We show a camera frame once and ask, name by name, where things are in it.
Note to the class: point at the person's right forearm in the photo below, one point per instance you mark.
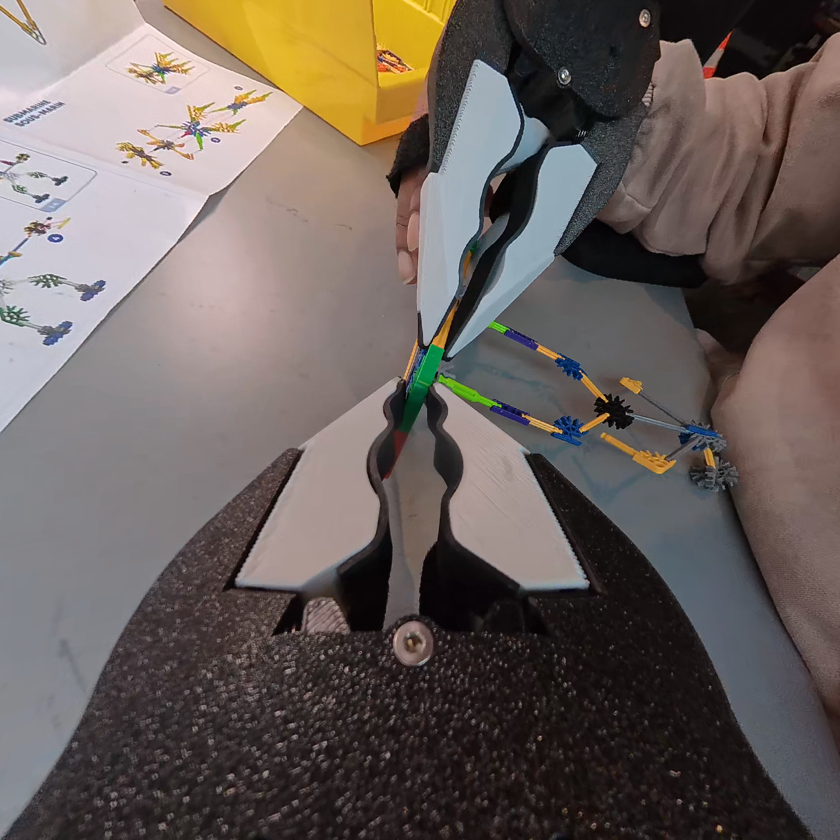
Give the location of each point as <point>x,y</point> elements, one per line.
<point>735,158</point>

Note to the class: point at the orange traffic cone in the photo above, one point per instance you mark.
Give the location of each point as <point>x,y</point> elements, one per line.
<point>718,53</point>

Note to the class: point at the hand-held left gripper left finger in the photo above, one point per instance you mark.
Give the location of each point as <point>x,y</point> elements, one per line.
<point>309,525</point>

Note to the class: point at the person's right hand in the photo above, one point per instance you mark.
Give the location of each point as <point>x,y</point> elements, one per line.
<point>408,230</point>

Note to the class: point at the white folded instruction booklet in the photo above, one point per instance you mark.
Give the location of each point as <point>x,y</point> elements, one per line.
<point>79,158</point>

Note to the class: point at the colourful toy rod model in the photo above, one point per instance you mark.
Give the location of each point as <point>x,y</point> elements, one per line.
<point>567,427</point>

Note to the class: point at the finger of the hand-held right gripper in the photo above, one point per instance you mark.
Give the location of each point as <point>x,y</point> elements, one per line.
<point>545,210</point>
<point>466,171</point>

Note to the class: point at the person's beige clothing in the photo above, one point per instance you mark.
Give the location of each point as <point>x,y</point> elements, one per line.
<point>788,499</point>

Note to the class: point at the yellow plastic bin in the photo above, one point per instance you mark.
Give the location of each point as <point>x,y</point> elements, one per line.
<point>302,53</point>

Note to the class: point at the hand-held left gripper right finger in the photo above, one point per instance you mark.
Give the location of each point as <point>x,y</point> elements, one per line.
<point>519,525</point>

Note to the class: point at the pile of toy building pieces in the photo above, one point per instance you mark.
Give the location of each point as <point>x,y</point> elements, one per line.
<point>391,61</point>

